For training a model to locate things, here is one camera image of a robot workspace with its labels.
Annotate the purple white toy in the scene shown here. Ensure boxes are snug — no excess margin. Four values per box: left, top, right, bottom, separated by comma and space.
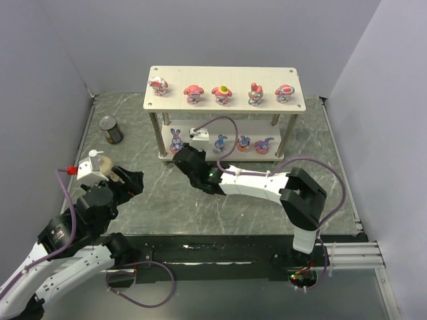
213, 134, 228, 154

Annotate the purple spotted toy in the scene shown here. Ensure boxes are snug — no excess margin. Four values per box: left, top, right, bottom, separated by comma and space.
169, 128, 183, 155

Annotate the orange base purple toy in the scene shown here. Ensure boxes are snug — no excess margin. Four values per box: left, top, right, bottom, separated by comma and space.
236, 135, 251, 152

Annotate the pink purple toy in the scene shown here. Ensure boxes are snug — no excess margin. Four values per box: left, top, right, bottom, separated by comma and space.
254, 137, 274, 155

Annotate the pink toy yellow hat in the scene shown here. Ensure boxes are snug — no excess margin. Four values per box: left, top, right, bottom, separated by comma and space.
211, 85, 233, 105

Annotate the red bunny ear toy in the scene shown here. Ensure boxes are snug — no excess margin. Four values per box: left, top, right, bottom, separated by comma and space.
248, 82, 264, 106

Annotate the pink white toy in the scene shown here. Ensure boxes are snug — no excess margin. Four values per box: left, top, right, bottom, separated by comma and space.
148, 76, 169, 96

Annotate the pink blue goggles toy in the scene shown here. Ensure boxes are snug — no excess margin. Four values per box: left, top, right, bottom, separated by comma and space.
274, 84, 295, 104

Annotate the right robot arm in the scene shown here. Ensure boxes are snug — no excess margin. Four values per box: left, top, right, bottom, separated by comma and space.
173, 145, 327, 255

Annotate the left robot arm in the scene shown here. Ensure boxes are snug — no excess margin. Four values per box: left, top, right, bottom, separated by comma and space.
1, 165, 144, 319

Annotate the white two-tier shelf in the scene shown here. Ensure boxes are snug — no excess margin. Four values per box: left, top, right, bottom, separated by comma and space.
143, 65, 306, 162

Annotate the beige pump lotion bottle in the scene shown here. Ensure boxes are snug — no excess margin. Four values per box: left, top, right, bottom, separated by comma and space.
88, 149, 113, 178

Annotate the dark soda can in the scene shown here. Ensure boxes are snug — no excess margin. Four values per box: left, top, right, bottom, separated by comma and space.
98, 115, 124, 144

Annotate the black front base bar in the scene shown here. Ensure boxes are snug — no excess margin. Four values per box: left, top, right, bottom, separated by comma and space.
89, 234, 368, 284

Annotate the small electronics board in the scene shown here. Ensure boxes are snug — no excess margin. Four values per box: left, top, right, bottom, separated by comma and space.
288, 269, 318, 289

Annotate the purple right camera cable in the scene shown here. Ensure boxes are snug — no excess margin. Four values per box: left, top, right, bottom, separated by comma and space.
195, 116, 347, 291

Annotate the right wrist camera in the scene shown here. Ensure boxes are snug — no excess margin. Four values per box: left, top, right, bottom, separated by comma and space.
189, 128, 209, 151

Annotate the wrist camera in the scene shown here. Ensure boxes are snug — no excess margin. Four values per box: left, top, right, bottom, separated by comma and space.
189, 128, 209, 151
66, 155, 107, 186

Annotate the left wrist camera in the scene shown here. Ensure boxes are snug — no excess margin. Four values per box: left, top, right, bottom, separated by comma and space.
66, 155, 107, 186

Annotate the purple loop cable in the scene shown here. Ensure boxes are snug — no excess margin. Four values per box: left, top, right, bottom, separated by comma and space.
105, 261, 175, 307

